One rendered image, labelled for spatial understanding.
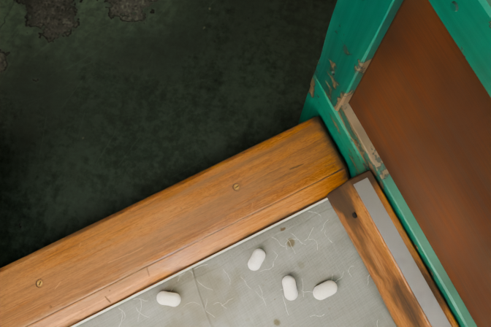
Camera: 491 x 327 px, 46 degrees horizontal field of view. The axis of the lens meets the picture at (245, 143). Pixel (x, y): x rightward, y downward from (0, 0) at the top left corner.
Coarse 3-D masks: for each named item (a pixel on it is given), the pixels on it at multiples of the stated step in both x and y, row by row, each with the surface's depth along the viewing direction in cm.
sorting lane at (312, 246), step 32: (288, 224) 89; (320, 224) 89; (224, 256) 87; (288, 256) 87; (320, 256) 87; (352, 256) 87; (160, 288) 86; (192, 288) 86; (224, 288) 86; (256, 288) 86; (352, 288) 86; (96, 320) 85; (128, 320) 85; (160, 320) 85; (192, 320) 85; (224, 320) 85; (256, 320) 85; (288, 320) 85; (320, 320) 85; (352, 320) 85; (384, 320) 85
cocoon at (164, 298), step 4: (160, 292) 85; (164, 292) 84; (168, 292) 85; (160, 296) 84; (164, 296) 84; (168, 296) 84; (172, 296) 84; (176, 296) 84; (160, 300) 84; (164, 300) 84; (168, 300) 84; (172, 300) 84; (176, 300) 84; (164, 304) 84; (168, 304) 84; (172, 304) 84; (176, 304) 84
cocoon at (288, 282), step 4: (288, 276) 85; (284, 280) 85; (288, 280) 84; (292, 280) 85; (284, 284) 85; (288, 284) 84; (292, 284) 84; (284, 288) 85; (288, 288) 84; (292, 288) 84; (296, 288) 85; (284, 292) 85; (288, 292) 84; (292, 292) 84; (296, 292) 84; (288, 296) 84; (292, 296) 84; (296, 296) 84
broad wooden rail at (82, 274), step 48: (288, 144) 89; (192, 192) 87; (240, 192) 87; (288, 192) 87; (96, 240) 85; (144, 240) 85; (192, 240) 85; (240, 240) 88; (0, 288) 84; (48, 288) 84; (96, 288) 84; (144, 288) 86
